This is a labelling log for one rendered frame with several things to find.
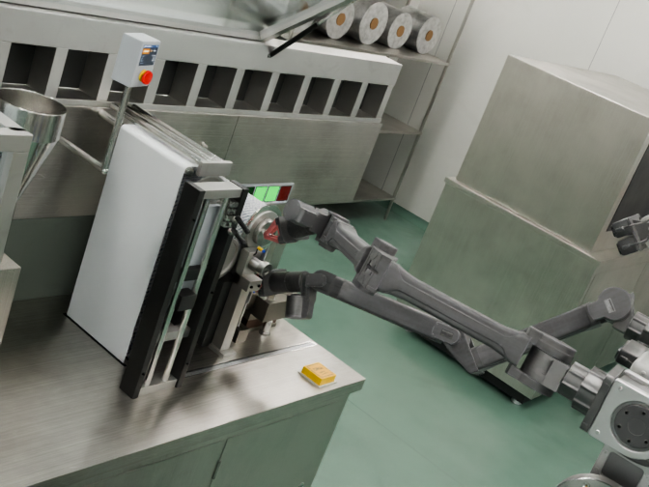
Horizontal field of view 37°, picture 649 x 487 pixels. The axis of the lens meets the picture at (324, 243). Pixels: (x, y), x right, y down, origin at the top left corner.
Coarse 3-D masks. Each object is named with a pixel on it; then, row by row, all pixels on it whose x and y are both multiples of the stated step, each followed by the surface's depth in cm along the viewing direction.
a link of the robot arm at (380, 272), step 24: (384, 264) 186; (384, 288) 186; (408, 288) 185; (432, 288) 185; (432, 312) 184; (456, 312) 183; (480, 336) 182; (504, 336) 181; (528, 336) 181; (528, 384) 180
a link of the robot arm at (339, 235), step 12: (336, 228) 224; (348, 228) 224; (324, 240) 228; (336, 240) 219; (348, 240) 212; (360, 240) 212; (348, 252) 208; (360, 252) 200; (396, 252) 195; (360, 264) 199; (360, 288) 195
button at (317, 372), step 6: (306, 366) 263; (312, 366) 264; (318, 366) 265; (324, 366) 267; (306, 372) 262; (312, 372) 261; (318, 372) 262; (324, 372) 263; (330, 372) 265; (312, 378) 261; (318, 378) 260; (324, 378) 261; (330, 378) 263; (318, 384) 260; (324, 384) 262
